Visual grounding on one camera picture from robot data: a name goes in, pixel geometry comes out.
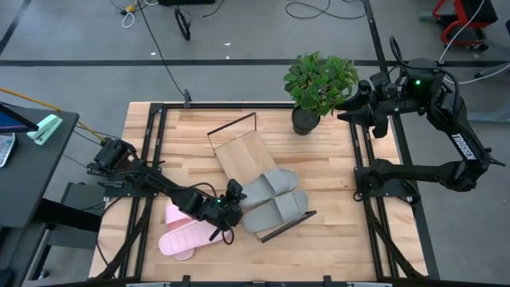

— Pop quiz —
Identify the red and black cart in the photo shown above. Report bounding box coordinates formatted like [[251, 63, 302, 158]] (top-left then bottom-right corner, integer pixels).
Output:
[[432, 0, 499, 52]]

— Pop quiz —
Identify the mint green stapler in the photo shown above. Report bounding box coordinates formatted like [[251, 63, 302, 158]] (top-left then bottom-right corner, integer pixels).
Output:
[[26, 113, 64, 147]]

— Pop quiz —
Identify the green potted plant black pot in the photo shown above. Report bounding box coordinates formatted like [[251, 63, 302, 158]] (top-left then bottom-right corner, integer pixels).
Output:
[[283, 50, 360, 136]]

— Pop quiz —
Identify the long black floor cable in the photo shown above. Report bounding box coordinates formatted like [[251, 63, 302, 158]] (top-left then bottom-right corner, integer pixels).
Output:
[[136, 0, 189, 103]]

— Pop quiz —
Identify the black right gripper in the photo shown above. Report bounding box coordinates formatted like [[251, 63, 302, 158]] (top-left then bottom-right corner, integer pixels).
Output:
[[336, 71, 399, 139]]

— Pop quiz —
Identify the white and yellow cable bundle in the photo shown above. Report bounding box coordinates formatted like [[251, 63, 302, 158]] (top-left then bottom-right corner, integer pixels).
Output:
[[109, 0, 160, 29]]

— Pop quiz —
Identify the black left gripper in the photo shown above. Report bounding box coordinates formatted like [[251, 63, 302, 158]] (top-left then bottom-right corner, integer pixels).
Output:
[[201, 179, 248, 243]]

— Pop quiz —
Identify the black side desk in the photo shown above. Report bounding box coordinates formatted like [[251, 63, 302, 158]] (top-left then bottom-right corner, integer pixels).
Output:
[[0, 105, 80, 287]]

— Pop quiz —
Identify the dark laptop blue screen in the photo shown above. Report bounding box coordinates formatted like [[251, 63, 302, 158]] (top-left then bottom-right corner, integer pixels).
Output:
[[0, 101, 40, 135]]

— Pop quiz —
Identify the black aluminium table frame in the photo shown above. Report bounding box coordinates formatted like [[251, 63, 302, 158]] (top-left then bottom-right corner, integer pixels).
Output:
[[95, 101, 439, 287]]

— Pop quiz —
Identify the white keyboard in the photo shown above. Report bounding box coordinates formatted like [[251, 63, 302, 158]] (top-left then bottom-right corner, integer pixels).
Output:
[[0, 132, 17, 168]]

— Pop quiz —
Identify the grey slide sandal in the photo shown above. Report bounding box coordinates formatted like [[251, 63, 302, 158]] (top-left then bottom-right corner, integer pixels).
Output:
[[242, 190, 310, 234], [238, 167, 300, 209]]

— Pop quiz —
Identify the black frame wooden shoe shelf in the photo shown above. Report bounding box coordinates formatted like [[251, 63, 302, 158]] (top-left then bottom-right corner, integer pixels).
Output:
[[206, 112, 319, 243]]

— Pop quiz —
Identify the coiled black floor cable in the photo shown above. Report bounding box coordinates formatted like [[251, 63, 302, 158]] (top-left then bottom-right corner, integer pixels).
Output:
[[284, 0, 367, 21]]

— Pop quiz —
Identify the black strap loop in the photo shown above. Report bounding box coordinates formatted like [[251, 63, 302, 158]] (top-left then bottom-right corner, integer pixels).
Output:
[[174, 6, 192, 41]]

